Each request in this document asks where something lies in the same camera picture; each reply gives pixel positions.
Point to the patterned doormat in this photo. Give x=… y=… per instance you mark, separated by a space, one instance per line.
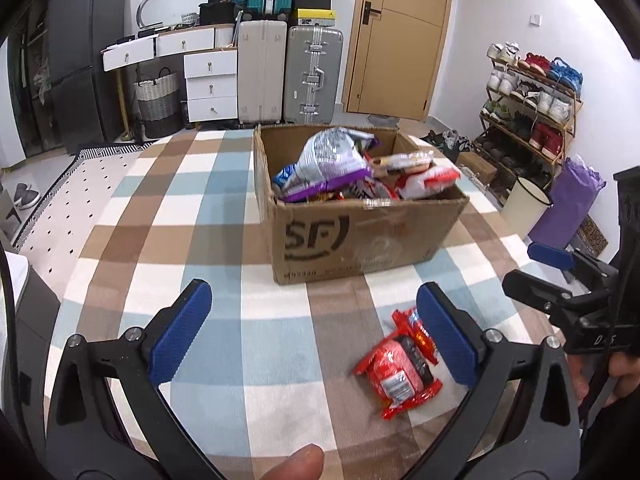
x=595 y=235

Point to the clear brown biscuit packet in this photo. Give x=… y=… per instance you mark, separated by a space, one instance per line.
x=405 y=161

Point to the white desk with drawers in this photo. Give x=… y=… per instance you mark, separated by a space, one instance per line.
x=130 y=55

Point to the person's right hand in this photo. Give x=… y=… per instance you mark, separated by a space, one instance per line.
x=625 y=372

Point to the small white basket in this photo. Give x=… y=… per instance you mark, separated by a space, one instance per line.
x=189 y=20

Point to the wooden shoe rack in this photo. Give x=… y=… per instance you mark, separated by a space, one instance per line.
x=567 y=132

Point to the pair of dark shoes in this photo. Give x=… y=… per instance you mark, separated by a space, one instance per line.
x=447 y=141

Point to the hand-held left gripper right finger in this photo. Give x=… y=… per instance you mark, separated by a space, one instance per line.
x=447 y=340

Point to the blue snack packet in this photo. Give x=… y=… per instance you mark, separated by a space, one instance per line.
x=284 y=175

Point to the dark shoe box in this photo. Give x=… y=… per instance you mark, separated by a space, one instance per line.
x=310 y=2

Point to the brown cardboard box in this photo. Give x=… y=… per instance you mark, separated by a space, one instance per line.
x=325 y=240

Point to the rows of shoes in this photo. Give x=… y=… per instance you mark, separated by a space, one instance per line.
x=530 y=95

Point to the white waste bin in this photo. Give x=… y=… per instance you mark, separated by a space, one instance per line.
x=525 y=210

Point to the red packet with black stripe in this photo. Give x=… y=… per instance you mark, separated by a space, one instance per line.
x=395 y=365

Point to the purple bag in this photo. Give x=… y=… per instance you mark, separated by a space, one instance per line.
x=570 y=205

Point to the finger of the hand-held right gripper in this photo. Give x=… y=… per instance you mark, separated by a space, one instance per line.
x=530 y=287
x=550 y=255

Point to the checkered tablecloth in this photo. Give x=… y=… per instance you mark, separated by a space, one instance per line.
x=200 y=220

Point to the yellow black shoe box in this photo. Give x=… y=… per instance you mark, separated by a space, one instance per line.
x=312 y=17

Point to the silver and purple packet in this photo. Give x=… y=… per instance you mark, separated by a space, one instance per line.
x=325 y=160

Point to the silver suitcase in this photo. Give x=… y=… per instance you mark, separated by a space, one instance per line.
x=312 y=75

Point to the grey arched frame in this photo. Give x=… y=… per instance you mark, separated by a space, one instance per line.
x=150 y=0

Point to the wooden door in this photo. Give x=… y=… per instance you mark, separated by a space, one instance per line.
x=400 y=60

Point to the white dotted rug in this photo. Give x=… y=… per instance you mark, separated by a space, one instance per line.
x=65 y=195

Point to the white and red packet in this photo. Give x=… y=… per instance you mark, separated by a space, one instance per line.
x=430 y=180

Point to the beige suitcase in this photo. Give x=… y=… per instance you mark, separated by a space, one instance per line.
x=262 y=70

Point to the white drawer cabinet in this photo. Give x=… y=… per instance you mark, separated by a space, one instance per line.
x=210 y=85

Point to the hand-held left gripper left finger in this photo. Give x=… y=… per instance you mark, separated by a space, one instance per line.
x=180 y=330

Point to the person's right forearm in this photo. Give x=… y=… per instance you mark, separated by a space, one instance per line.
x=615 y=440

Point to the black refrigerator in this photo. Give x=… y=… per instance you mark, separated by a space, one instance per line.
x=85 y=35

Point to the person's left hand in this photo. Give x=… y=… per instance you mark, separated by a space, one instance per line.
x=295 y=467

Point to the small cardboard box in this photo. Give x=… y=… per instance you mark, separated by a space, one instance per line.
x=477 y=167

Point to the black printed bag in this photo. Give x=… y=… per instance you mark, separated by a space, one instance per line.
x=217 y=5

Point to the grey slippers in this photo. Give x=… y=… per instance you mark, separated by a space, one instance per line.
x=27 y=196

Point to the wicker laundry basket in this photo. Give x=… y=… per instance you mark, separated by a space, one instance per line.
x=157 y=105

